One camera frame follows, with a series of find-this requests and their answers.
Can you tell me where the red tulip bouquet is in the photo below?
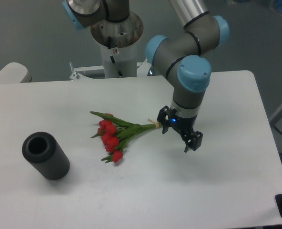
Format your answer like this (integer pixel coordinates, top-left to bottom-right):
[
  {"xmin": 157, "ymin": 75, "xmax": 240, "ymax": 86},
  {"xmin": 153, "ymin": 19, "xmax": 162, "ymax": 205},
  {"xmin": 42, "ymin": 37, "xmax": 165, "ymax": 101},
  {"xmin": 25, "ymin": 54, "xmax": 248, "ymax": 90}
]
[{"xmin": 90, "ymin": 111, "xmax": 162, "ymax": 163}]

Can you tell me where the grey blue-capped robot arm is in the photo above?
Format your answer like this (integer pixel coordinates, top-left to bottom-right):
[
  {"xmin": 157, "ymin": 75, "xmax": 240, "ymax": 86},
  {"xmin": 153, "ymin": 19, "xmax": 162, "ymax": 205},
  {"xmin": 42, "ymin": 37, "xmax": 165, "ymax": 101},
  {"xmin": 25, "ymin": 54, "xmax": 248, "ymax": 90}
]
[{"xmin": 63, "ymin": 0, "xmax": 230, "ymax": 150}]

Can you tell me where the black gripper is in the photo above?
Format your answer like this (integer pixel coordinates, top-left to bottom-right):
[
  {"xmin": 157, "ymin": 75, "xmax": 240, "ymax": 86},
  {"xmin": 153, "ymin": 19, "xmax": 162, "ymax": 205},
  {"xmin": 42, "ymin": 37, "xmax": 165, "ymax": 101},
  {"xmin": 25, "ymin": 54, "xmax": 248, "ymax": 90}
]
[{"xmin": 157, "ymin": 106, "xmax": 203, "ymax": 153}]

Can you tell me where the white chair armrest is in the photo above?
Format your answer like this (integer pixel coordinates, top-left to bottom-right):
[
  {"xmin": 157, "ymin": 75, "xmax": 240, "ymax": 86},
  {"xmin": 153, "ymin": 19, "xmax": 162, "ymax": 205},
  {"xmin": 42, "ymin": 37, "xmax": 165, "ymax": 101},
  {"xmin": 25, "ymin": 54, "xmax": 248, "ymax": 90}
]
[{"xmin": 0, "ymin": 62, "xmax": 32, "ymax": 84}]

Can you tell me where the white metal base frame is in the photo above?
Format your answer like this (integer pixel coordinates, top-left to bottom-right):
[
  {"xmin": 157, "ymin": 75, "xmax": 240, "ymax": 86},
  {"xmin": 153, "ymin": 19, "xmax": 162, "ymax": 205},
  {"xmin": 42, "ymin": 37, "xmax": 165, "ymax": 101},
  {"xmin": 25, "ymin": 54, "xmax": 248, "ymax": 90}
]
[{"xmin": 69, "ymin": 59, "xmax": 159, "ymax": 81}]

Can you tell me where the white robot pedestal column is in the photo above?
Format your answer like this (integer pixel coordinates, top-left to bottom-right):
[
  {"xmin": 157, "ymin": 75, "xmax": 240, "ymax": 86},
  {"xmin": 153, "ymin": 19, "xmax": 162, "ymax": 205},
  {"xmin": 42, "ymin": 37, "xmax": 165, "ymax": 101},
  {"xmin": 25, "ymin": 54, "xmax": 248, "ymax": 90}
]
[{"xmin": 91, "ymin": 11, "xmax": 144, "ymax": 78}]

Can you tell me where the black ribbed cylindrical vase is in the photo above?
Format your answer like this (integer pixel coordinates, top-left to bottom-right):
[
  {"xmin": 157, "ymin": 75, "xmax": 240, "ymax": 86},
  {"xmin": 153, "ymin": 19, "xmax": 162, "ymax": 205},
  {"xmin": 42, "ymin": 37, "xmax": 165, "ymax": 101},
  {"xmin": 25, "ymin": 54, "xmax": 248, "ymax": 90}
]
[{"xmin": 22, "ymin": 132, "xmax": 70, "ymax": 180}]

